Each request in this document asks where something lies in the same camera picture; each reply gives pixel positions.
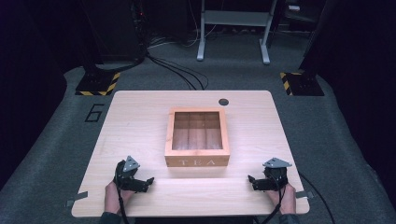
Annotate person's right hand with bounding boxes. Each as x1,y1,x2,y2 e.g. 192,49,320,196
266,182,297,216

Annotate dark equipment cabinet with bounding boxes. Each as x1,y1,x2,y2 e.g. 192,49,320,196
78,0,148,63

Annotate black floor cables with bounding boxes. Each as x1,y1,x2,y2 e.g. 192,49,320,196
145,52,209,91

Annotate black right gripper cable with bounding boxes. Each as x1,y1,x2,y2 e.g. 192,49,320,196
261,171,287,224

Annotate white metal stand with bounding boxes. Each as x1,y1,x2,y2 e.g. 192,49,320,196
196,0,278,65

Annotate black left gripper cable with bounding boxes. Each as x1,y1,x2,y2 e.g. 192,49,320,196
115,174,130,224

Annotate black base with hazard stripes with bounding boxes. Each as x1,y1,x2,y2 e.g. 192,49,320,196
75,71,121,97
279,71,325,97

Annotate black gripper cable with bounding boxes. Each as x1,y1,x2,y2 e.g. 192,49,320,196
261,171,287,224
115,174,130,224

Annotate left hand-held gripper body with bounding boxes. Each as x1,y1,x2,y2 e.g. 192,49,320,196
113,155,145,191

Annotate person's left hand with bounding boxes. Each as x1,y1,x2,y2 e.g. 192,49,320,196
104,180,136,216

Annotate thin black cable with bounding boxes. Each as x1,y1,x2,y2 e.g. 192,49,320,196
298,171,337,224

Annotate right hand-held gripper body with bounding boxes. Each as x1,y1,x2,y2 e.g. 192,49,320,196
262,157,293,191

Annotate wooden tea box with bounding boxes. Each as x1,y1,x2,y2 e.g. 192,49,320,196
163,106,232,168

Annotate grey metal table bracket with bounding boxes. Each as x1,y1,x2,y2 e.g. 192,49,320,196
295,190,315,200
65,190,89,208

